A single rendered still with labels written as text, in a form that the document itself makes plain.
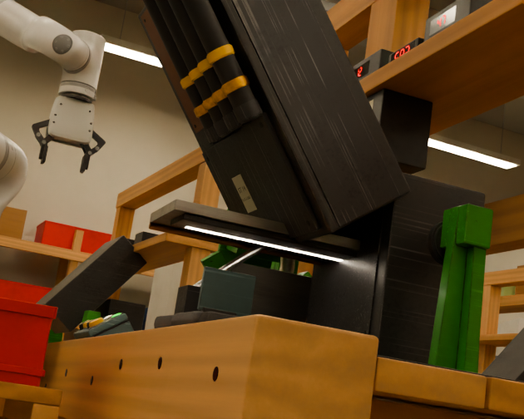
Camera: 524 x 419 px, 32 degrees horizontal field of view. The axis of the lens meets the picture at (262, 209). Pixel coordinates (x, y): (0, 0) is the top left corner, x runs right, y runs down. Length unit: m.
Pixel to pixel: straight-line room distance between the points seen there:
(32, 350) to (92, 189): 7.70
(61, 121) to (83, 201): 6.92
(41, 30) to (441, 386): 1.43
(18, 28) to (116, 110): 7.07
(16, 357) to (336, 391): 0.63
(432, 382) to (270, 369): 0.19
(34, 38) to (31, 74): 7.05
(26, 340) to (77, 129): 0.83
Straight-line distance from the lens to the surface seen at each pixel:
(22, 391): 1.43
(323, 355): 0.94
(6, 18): 2.33
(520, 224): 1.78
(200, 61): 1.52
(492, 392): 1.05
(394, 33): 2.25
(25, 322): 1.44
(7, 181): 2.26
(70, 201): 9.04
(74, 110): 2.18
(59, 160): 9.09
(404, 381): 0.99
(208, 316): 1.18
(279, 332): 0.93
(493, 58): 1.78
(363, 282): 1.60
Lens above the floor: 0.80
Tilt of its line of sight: 13 degrees up
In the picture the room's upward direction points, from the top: 8 degrees clockwise
